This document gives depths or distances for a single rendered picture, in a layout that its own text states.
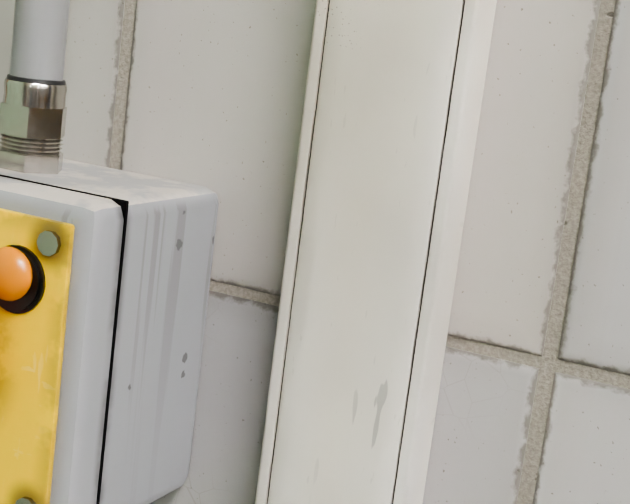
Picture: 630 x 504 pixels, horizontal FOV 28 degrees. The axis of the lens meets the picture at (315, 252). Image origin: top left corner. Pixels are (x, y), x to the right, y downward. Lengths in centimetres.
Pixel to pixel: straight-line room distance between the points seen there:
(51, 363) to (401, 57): 13
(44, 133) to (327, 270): 9
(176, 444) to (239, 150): 9
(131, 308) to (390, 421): 8
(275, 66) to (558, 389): 13
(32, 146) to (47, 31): 3
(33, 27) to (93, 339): 10
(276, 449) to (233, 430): 3
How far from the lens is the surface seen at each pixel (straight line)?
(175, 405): 40
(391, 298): 36
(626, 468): 37
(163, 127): 41
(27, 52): 38
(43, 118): 38
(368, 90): 35
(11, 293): 35
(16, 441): 36
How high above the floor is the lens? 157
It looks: 11 degrees down
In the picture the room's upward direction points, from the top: 7 degrees clockwise
